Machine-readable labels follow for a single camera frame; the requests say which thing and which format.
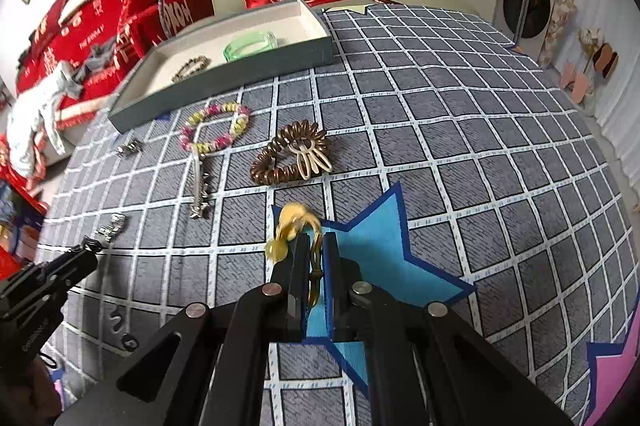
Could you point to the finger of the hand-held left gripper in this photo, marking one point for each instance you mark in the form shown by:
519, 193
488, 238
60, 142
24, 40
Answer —
80, 258

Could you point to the small silver clip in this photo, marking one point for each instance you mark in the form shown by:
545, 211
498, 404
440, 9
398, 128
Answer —
129, 147

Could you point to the green translucent bangle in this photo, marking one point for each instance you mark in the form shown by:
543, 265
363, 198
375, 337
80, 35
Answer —
235, 50

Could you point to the silver star hair clip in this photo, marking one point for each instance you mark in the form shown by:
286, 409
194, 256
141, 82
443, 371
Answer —
200, 186

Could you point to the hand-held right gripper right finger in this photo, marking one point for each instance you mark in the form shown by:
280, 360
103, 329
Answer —
330, 266

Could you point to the red box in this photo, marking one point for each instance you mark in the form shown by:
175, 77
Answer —
20, 226

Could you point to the grey garment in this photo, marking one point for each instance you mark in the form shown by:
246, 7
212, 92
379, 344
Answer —
97, 56

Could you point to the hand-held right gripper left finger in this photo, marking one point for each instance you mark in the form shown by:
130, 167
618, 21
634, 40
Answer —
304, 266

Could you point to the cream looped hair clip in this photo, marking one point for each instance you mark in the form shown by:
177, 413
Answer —
306, 161

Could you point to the light blue garment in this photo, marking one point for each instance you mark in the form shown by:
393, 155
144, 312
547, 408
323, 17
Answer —
35, 116

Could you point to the ribbed silver clip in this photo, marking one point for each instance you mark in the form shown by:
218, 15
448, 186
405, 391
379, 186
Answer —
112, 224

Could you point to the grey grid table cloth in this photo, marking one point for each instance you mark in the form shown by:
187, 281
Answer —
450, 106

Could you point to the red blanket sofa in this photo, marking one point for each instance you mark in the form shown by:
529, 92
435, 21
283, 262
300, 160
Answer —
130, 1

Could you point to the beige shallow tray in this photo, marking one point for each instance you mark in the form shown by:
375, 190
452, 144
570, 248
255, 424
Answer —
250, 71

